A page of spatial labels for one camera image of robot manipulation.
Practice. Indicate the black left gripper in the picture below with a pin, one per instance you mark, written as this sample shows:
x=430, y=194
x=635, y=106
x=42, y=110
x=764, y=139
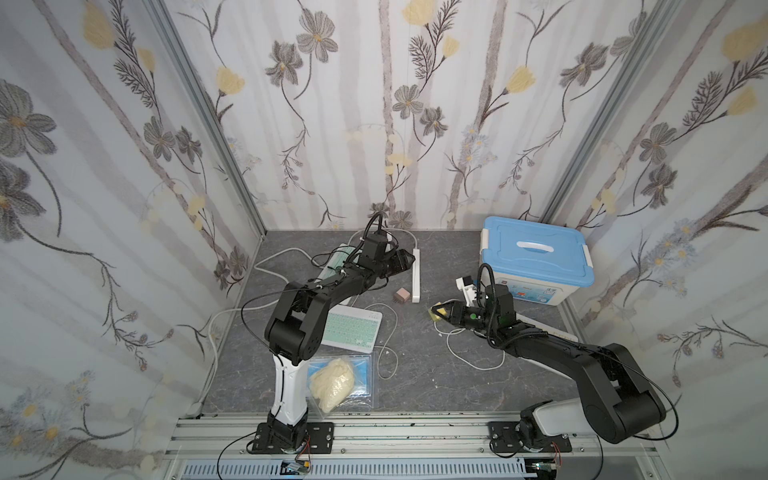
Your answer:
x=395, y=261

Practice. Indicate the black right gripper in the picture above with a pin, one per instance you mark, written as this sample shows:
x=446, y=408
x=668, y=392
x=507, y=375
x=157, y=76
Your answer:
x=466, y=315

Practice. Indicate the white power strip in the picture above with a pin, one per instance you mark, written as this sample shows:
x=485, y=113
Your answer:
x=416, y=276

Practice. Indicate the yellow USB charger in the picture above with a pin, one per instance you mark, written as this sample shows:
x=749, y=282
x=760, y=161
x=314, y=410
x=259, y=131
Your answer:
x=437, y=313

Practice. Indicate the green white keyboard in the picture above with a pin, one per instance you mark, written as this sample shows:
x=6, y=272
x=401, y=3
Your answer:
x=335, y=261
x=352, y=329

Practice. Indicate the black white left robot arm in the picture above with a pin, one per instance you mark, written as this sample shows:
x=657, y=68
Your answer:
x=295, y=331

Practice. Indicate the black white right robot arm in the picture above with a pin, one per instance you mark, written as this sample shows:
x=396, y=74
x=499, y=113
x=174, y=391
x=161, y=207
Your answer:
x=616, y=401

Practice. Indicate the blue lid storage box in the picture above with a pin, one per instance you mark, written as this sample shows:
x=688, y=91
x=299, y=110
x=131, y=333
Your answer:
x=536, y=262

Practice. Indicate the bag of blue masks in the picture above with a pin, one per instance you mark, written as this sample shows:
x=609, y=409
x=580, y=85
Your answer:
x=362, y=397

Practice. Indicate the cream cloth bundle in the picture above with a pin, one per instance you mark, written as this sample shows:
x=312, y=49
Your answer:
x=332, y=384

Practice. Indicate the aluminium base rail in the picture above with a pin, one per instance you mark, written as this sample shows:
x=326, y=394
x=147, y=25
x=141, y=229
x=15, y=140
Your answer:
x=453, y=445

